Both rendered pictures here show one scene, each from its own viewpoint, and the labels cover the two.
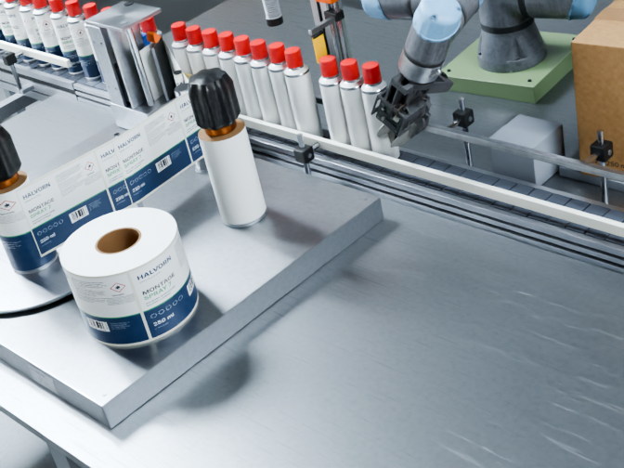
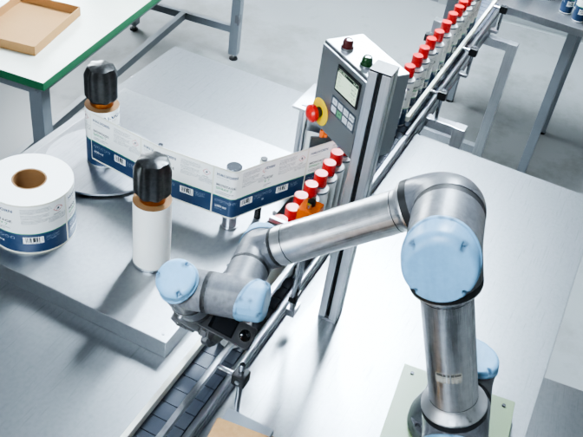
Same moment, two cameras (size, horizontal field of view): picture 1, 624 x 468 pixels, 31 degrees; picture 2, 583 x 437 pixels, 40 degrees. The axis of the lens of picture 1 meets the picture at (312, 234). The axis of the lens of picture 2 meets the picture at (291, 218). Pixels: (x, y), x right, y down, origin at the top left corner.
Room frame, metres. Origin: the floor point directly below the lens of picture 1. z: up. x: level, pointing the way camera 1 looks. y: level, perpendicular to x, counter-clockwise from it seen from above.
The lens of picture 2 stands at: (1.41, -1.23, 2.22)
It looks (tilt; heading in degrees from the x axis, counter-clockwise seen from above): 40 degrees down; 59
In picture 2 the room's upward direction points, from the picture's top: 9 degrees clockwise
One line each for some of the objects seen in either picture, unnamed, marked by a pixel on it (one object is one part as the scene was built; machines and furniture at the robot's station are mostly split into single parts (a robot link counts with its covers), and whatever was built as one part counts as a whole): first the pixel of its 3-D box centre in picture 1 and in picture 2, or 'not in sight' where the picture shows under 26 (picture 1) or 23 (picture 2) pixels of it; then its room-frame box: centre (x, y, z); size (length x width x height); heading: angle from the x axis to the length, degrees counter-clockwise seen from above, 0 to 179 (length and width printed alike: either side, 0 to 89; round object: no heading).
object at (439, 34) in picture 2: (8, 19); (432, 58); (2.98, 0.67, 0.98); 0.05 x 0.05 x 0.20
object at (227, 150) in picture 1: (226, 147); (152, 211); (1.85, 0.12, 1.03); 0.09 x 0.09 x 0.30
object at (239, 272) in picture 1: (119, 241); (140, 199); (1.90, 0.37, 0.86); 0.80 x 0.67 x 0.05; 39
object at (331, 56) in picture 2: not in sight; (357, 97); (2.22, -0.05, 1.38); 0.17 x 0.10 x 0.19; 94
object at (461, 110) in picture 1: (460, 141); (229, 386); (1.87, -0.32, 0.91); 0.07 x 0.03 x 0.17; 129
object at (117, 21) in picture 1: (123, 15); (322, 101); (2.35, 0.29, 1.14); 0.14 x 0.11 x 0.01; 39
